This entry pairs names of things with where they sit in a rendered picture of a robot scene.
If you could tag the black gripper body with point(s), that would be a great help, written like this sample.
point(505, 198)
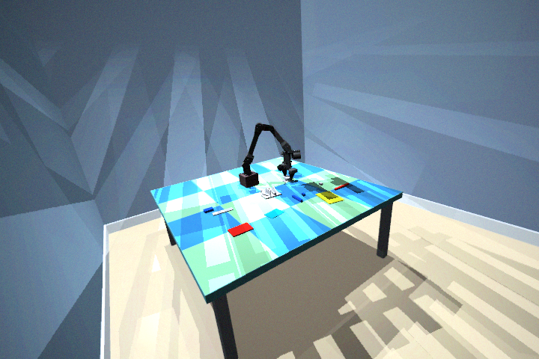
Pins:
point(289, 167)

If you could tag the yellow flat rectangular plate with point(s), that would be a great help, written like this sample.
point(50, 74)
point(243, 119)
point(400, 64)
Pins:
point(329, 197)

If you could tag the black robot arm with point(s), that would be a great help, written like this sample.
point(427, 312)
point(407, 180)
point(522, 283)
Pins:
point(259, 127)

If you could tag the red rectangular block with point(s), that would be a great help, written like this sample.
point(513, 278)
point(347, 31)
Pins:
point(243, 228)

